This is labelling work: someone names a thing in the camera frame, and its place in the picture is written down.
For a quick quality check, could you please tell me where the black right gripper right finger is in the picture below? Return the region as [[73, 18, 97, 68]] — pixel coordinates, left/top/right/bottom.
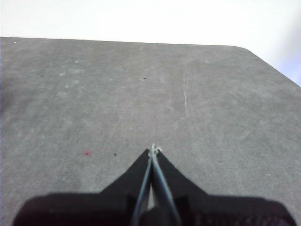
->
[[151, 145, 296, 226]]

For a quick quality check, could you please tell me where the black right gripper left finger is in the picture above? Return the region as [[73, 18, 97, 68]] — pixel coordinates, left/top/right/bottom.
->
[[13, 147, 153, 226]]

